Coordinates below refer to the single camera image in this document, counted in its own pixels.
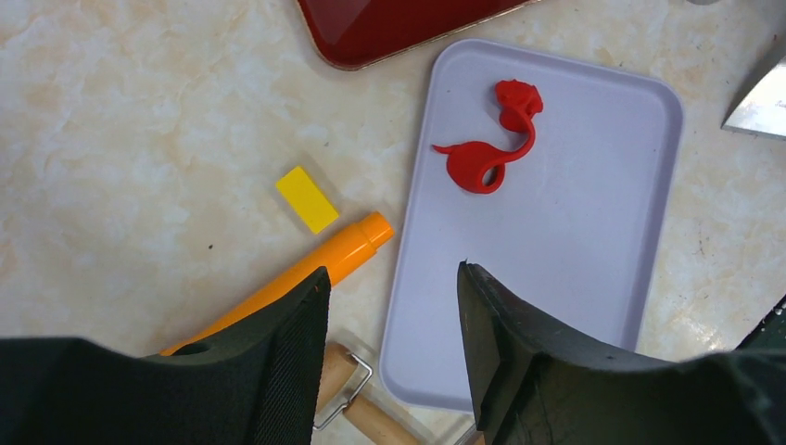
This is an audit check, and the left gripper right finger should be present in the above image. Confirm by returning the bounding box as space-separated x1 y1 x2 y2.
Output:
457 262 785 444

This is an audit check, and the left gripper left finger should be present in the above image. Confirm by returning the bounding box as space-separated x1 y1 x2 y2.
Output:
1 267 331 444

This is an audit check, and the wooden dough roller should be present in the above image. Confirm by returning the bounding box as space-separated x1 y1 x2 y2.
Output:
312 341 487 445

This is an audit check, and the lavender plastic tray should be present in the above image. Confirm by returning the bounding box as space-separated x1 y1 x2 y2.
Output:
378 39 684 412

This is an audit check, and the red dough lump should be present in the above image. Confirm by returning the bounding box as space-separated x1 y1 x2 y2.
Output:
433 79 544 195

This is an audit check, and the dark red lacquer tray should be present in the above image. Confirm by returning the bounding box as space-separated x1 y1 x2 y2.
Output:
297 0 529 70

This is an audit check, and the metal scraper wooden handle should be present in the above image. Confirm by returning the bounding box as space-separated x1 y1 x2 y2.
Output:
721 55 785 140

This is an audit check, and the orange plastic rolling pin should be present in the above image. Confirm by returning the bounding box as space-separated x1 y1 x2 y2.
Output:
161 211 395 356

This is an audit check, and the small yellow block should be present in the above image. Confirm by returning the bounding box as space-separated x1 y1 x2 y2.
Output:
275 166 339 235

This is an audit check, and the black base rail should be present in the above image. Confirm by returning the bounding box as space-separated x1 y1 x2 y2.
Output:
737 296 786 353

